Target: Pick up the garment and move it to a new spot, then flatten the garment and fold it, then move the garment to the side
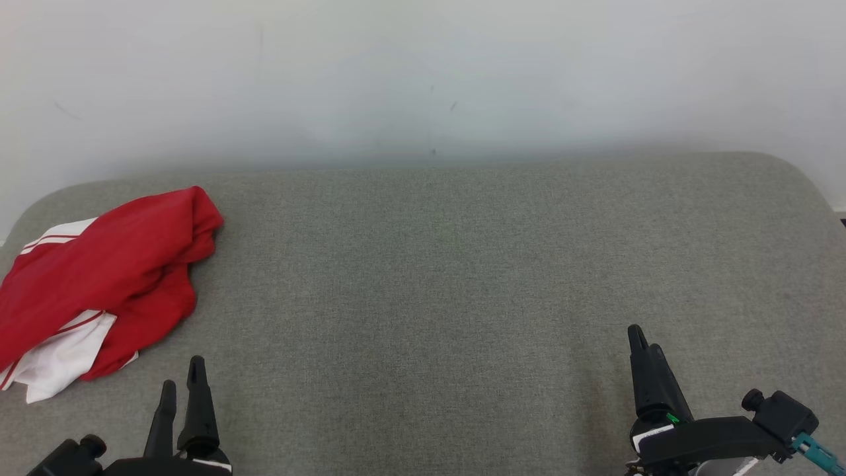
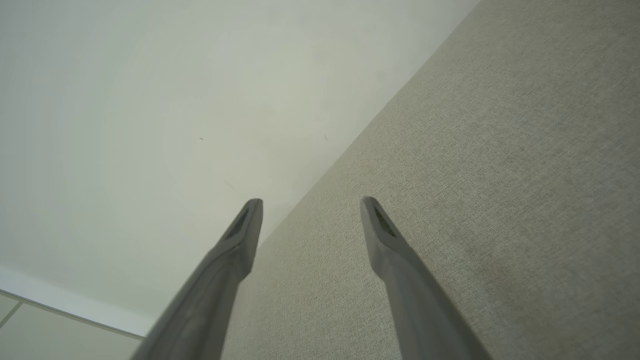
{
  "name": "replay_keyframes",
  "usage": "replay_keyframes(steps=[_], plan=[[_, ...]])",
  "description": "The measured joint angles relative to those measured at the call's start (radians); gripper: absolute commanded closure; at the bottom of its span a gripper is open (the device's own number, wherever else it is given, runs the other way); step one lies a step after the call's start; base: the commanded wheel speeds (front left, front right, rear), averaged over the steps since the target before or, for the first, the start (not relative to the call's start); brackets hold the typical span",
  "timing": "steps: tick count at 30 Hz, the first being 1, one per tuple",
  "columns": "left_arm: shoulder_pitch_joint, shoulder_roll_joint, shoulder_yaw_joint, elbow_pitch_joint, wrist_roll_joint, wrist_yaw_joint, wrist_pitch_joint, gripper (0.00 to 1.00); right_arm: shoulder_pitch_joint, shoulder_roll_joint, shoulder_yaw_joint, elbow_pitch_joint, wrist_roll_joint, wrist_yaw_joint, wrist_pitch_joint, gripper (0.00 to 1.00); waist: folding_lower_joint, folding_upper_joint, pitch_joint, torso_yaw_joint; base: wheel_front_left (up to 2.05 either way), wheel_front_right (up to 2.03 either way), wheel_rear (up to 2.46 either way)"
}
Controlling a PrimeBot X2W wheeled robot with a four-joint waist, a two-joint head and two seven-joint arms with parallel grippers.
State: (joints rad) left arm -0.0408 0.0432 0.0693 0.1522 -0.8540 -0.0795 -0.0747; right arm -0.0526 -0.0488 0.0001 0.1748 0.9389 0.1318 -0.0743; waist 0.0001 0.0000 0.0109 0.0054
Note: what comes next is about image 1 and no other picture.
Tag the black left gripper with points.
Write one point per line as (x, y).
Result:
(165, 467)

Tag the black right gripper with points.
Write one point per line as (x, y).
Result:
(707, 439)

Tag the red jersey with white sleeves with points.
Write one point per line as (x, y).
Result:
(86, 277)

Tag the grey fabric sofa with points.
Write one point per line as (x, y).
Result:
(449, 297)

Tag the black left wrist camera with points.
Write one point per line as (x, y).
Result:
(66, 459)

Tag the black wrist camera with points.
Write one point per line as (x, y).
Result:
(783, 416)
(66, 459)

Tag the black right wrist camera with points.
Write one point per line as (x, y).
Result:
(783, 416)

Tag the teal right camera connector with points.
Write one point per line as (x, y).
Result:
(816, 453)

